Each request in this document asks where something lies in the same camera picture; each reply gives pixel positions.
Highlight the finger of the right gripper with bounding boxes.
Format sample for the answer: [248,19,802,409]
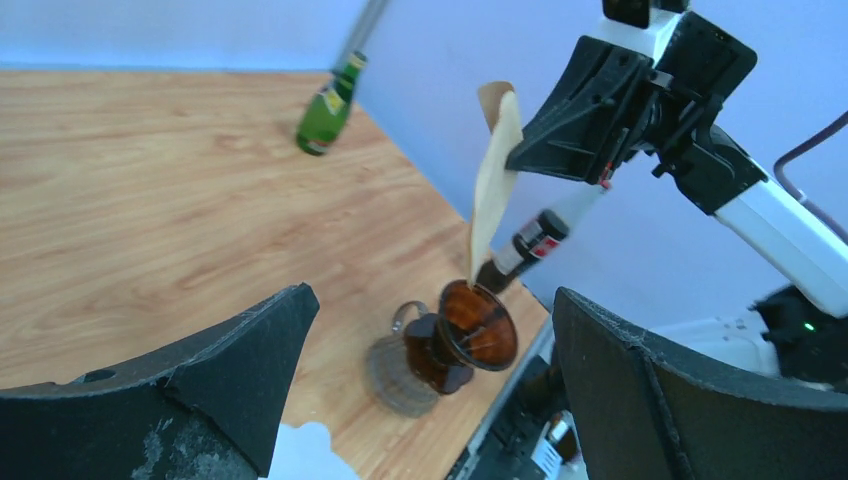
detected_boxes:
[506,35,653,184]

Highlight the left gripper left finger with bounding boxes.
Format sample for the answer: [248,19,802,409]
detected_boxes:
[1,283,319,479]

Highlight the green glass bottle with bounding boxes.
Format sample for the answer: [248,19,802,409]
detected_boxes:
[295,50,367,156]

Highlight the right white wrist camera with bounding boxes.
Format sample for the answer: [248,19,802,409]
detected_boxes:
[578,0,690,66]

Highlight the clear ribbed glass pitcher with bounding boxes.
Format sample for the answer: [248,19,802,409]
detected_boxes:
[365,300,439,418]

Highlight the white paper coffee filter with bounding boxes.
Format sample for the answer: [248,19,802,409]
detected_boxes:
[266,422,360,480]

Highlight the brown paper coffee filter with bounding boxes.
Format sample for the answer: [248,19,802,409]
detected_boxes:
[467,81,523,284]

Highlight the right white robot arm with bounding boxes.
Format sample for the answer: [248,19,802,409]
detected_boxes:
[506,1,847,392]

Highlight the cola bottle red cap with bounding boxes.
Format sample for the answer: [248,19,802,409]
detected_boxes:
[475,209,570,294]

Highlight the amber glass dripper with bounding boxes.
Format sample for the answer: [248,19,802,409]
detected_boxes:
[403,279,518,395]

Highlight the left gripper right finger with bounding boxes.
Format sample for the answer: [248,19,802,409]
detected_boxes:
[552,288,847,479]

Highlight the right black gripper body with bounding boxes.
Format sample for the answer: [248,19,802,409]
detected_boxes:
[622,10,759,179]

